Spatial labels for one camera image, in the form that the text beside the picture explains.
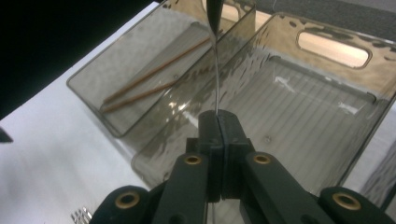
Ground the silver metal spoon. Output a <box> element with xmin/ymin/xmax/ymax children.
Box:
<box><xmin>205</xmin><ymin>0</ymin><xmax>225</xmax><ymax>116</ymax></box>

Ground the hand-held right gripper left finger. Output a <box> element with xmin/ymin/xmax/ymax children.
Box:
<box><xmin>186</xmin><ymin>109</ymin><xmax>225</xmax><ymax>203</ymax></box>

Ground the silver metal fork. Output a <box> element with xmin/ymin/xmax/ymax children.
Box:
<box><xmin>70</xmin><ymin>205</ymin><xmax>93</xmax><ymax>224</ymax></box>

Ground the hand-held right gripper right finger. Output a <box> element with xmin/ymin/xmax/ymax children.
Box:
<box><xmin>219</xmin><ymin>109</ymin><xmax>255</xmax><ymax>201</ymax></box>

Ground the brown wooden chopstick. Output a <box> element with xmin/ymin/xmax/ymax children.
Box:
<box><xmin>102</xmin><ymin>36</ymin><xmax>211</xmax><ymax>105</ymax></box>
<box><xmin>100</xmin><ymin>79</ymin><xmax>180</xmax><ymax>114</ymax></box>

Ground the smoky clear plastic bin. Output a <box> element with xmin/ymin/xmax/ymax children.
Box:
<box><xmin>361</xmin><ymin>146</ymin><xmax>396</xmax><ymax>216</ymax></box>
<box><xmin>65</xmin><ymin>0</ymin><xmax>258</xmax><ymax>138</ymax></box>
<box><xmin>130</xmin><ymin>12</ymin><xmax>396</xmax><ymax>200</ymax></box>

